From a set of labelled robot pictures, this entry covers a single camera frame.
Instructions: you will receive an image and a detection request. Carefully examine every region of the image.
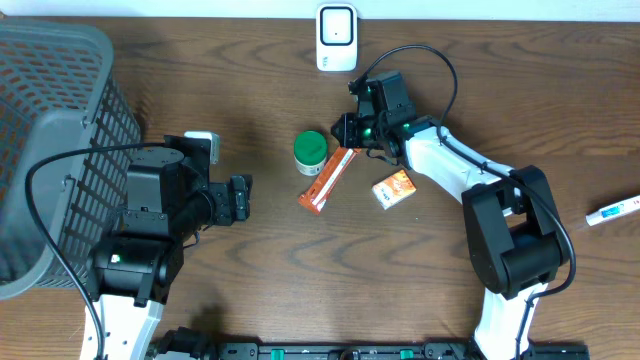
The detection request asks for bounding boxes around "white blue tube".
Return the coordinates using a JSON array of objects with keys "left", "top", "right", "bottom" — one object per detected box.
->
[{"left": 585, "top": 195, "right": 640, "bottom": 226}]

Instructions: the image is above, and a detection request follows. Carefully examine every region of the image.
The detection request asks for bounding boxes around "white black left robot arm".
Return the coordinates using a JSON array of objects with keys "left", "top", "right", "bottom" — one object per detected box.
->
[{"left": 80, "top": 131, "right": 252, "bottom": 359}]

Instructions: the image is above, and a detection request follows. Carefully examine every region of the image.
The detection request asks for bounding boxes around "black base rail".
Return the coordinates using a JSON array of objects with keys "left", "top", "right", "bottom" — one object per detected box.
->
[{"left": 149, "top": 327, "right": 591, "bottom": 360}]

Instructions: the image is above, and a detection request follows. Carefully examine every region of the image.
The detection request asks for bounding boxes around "grey plastic mesh basket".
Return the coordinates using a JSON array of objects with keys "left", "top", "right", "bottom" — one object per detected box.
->
[{"left": 1, "top": 18, "right": 141, "bottom": 299}]

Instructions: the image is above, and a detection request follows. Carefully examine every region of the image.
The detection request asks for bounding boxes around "small orange white box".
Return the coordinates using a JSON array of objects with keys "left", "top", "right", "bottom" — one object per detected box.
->
[{"left": 372, "top": 170, "right": 417, "bottom": 210}]

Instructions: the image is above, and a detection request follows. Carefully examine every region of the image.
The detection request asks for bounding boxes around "orange snack bar wrapper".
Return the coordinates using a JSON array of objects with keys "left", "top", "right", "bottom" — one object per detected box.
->
[{"left": 298, "top": 147, "right": 361, "bottom": 215}]

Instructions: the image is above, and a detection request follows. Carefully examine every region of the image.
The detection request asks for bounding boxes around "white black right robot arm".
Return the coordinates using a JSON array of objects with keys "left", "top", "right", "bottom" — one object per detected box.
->
[{"left": 331, "top": 71, "right": 576, "bottom": 359}]

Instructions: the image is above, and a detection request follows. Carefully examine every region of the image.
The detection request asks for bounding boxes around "green lid jar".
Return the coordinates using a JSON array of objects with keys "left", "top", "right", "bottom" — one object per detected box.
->
[{"left": 294, "top": 131, "right": 328, "bottom": 176}]

